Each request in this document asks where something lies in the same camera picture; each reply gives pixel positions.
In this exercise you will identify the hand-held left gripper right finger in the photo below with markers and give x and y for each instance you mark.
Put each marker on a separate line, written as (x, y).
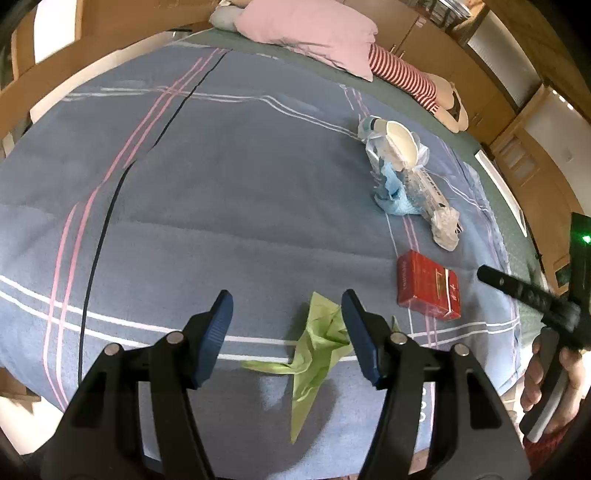
(362, 337)

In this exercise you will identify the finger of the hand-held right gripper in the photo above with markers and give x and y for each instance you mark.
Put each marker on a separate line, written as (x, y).
(521, 290)

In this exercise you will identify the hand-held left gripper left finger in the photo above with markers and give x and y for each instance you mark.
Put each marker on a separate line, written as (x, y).
(214, 332)

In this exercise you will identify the green wrapper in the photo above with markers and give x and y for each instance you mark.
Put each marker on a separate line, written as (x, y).
(314, 355)

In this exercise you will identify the red cigarette box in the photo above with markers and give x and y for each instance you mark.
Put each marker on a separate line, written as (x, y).
(427, 286)

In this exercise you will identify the long clear plastic packaging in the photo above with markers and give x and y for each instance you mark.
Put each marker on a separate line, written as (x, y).
(427, 194)

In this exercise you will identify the blue disposable glove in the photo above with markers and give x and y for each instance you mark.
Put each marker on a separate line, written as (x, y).
(395, 198)

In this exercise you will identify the white paper cup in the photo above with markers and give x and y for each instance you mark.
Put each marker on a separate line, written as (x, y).
(401, 141)

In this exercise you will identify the clear plastic bag with trash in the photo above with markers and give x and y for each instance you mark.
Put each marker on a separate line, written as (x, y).
(369, 127)

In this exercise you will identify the person's right forearm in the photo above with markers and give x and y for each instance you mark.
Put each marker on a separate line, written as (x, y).
(549, 454)

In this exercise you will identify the person's right hand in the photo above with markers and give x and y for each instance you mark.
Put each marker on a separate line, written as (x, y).
(572, 392)

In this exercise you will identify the green patterned bed mat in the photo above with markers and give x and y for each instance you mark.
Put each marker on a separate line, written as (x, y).
(505, 244)

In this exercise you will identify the white flat board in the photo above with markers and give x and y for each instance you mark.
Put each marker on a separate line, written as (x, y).
(503, 194)

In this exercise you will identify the blue plaid blanket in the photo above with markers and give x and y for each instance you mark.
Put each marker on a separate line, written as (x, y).
(231, 207)

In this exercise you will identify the striped plush doll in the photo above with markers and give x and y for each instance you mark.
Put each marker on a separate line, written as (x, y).
(406, 78)

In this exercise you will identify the frosted glass cabinet panel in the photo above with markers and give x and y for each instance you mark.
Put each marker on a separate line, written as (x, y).
(498, 46)

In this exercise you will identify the stack of papers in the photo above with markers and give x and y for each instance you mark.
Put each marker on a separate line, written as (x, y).
(443, 5)

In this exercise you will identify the pink pillow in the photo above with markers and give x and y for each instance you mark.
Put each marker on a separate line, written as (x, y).
(314, 32)

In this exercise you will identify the grey plush cushion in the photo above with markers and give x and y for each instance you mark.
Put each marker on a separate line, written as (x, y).
(226, 16)

